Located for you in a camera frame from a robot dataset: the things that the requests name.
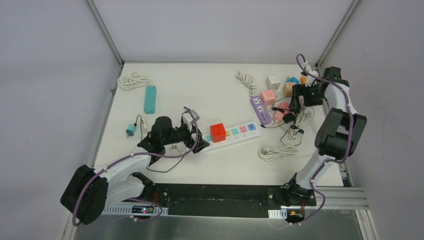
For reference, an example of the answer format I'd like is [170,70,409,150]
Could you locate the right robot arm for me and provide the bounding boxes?
[283,66,367,206]

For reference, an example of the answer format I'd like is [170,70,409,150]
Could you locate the coiled white cable front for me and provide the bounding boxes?
[257,145,316,162]

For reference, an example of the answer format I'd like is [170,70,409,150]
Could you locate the black charger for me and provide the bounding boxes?
[260,101,291,128]

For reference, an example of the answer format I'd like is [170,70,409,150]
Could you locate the teal strip white cord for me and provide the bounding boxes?
[117,72,154,90]

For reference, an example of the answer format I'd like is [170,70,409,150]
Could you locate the white flat adapter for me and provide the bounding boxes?
[140,118,149,132]

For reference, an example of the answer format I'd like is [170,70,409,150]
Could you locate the white strip cord right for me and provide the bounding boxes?
[288,110,316,142]

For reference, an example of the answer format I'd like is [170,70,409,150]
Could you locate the teal charger plug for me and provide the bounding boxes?
[125,123,137,137]

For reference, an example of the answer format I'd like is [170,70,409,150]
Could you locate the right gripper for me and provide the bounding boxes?
[289,83,327,109]

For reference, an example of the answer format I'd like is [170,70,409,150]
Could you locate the small blue adapter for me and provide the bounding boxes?
[286,77,301,85]

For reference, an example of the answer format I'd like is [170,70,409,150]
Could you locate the pink cube socket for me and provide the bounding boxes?
[260,89,277,107]

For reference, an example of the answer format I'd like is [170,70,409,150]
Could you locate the purple power strip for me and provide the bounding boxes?
[250,95,272,126]

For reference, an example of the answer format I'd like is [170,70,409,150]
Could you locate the teal power strip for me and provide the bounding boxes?
[144,85,157,115]

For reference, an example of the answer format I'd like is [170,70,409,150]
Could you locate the beige cube adapter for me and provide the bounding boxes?
[282,82,296,98]

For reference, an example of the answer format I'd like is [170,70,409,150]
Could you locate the red cube socket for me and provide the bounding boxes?
[209,123,227,143]

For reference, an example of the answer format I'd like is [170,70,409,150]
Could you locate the white cable with plug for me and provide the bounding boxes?
[236,70,260,97]

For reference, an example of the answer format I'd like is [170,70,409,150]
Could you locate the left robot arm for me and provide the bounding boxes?
[60,107,210,227]

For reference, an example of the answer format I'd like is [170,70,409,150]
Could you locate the pink flat adapter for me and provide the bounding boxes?
[278,102,290,115]

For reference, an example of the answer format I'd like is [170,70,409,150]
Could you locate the white long power strip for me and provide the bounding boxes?
[201,121,261,153]

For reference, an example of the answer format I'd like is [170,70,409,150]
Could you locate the orange power strip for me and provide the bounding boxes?
[299,76,307,85]

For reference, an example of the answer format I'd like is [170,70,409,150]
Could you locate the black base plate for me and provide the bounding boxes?
[137,183,317,218]

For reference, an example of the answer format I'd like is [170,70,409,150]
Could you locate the white cube socket with picture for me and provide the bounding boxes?
[265,75,281,90]

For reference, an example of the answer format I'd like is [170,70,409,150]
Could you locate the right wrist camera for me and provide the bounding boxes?
[302,65,319,86]

